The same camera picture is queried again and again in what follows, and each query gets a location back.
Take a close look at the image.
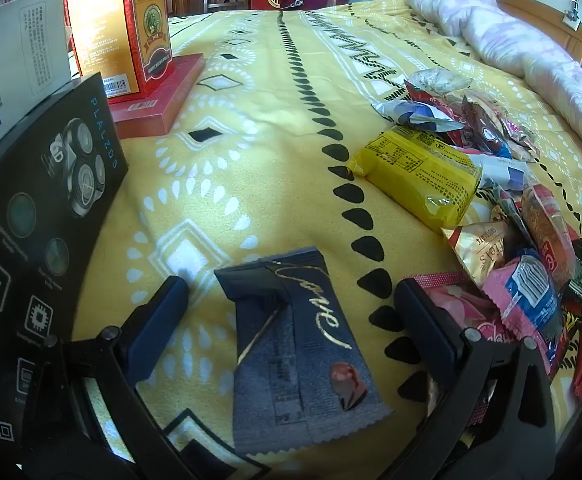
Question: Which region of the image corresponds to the dark blue snack packet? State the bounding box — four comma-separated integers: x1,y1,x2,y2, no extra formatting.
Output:
214,246,394,458

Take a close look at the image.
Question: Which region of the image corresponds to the flat red box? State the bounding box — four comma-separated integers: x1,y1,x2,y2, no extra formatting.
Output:
106,53,206,140

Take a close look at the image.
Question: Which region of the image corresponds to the pile of mixed wrappers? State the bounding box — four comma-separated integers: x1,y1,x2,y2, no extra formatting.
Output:
373,67,582,408

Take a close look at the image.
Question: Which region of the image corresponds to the yellow snack packet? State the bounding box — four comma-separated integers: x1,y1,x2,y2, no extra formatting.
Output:
347,127,484,233

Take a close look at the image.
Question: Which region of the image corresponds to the yellow patterned bed sheet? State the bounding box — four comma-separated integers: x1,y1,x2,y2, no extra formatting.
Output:
68,0,582,480

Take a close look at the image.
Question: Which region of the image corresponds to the black shaver box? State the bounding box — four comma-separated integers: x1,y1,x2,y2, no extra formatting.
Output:
0,72,129,480

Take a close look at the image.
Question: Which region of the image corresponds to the pink snack packet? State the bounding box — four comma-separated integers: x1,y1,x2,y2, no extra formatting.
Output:
406,272,509,346

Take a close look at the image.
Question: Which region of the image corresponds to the lilac quilt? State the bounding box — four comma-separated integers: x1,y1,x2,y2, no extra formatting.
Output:
405,0,582,181

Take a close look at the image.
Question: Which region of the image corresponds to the white printed box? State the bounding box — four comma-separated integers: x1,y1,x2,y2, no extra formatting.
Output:
0,0,72,171

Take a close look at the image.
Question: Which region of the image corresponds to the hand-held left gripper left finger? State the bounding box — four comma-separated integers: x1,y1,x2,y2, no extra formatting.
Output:
21,275,192,480

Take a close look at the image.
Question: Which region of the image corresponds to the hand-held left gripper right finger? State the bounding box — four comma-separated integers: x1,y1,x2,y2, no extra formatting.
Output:
393,277,559,480

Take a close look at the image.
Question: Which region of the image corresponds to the red gold carton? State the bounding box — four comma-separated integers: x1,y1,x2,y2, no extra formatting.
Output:
62,0,176,98

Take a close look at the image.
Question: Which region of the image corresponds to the wooden headboard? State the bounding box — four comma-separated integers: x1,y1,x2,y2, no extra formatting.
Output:
493,0,582,86

